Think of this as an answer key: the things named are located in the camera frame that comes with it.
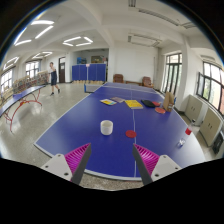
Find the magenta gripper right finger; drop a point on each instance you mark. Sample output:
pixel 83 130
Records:
pixel 146 161

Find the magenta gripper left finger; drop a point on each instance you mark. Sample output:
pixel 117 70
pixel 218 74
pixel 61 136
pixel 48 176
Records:
pixel 77 160

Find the red round coaster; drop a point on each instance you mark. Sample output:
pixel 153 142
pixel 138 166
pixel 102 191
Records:
pixel 131 134

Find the clear bottle red cap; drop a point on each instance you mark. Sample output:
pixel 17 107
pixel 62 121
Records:
pixel 185 136

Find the white cup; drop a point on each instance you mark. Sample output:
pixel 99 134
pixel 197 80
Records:
pixel 106 127

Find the red ping-pong paddle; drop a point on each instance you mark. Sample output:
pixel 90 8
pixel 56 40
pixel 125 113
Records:
pixel 160 110

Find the blue ping-pong table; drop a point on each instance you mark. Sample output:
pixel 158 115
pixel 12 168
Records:
pixel 111 155
pixel 30 95

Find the black pouch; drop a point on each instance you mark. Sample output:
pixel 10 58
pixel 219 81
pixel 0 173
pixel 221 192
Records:
pixel 148 103

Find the yellow book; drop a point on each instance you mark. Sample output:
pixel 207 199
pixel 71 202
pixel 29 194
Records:
pixel 133 104

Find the brown cardboard box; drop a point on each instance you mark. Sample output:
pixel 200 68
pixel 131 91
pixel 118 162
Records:
pixel 168 102

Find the beige cabinet far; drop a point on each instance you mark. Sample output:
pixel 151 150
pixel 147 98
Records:
pixel 194 109

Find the beige cabinet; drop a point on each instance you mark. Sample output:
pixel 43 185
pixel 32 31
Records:
pixel 194 109
pixel 210 126

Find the grey booklet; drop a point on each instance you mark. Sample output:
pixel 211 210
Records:
pixel 117 99

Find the beige cabinet near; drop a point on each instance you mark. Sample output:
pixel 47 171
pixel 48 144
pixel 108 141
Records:
pixel 210 126

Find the brown armchair right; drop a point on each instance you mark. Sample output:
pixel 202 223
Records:
pixel 146 82

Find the brown armchair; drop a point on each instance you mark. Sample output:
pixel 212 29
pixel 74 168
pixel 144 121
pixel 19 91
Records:
pixel 118 78
pixel 146 82

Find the brown armchair left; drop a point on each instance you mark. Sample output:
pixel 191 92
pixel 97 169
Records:
pixel 118 78

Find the person in dark clothes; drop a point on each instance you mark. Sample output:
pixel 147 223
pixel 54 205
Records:
pixel 53 75

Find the blue partition boards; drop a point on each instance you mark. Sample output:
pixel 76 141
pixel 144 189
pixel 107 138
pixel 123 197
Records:
pixel 91 72

